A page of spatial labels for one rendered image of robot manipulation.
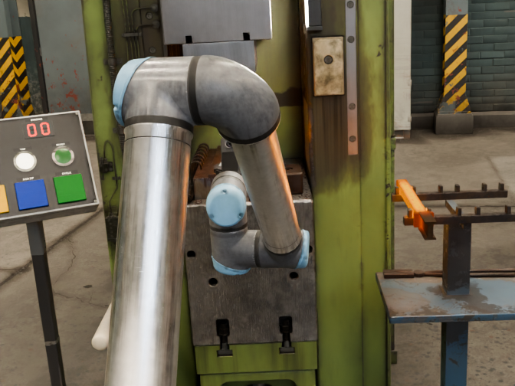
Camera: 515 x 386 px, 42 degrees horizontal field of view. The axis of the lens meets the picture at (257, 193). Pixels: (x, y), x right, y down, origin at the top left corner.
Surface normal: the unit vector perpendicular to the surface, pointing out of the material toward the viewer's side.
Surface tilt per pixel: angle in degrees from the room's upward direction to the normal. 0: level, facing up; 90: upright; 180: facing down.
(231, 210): 85
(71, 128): 60
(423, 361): 0
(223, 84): 74
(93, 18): 90
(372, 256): 90
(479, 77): 89
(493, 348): 0
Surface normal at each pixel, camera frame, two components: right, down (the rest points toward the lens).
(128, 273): -0.45, -0.19
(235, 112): 0.25, 0.53
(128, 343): -0.24, -0.20
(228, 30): -0.01, 0.27
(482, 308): -0.05, -0.96
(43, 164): 0.33, -0.29
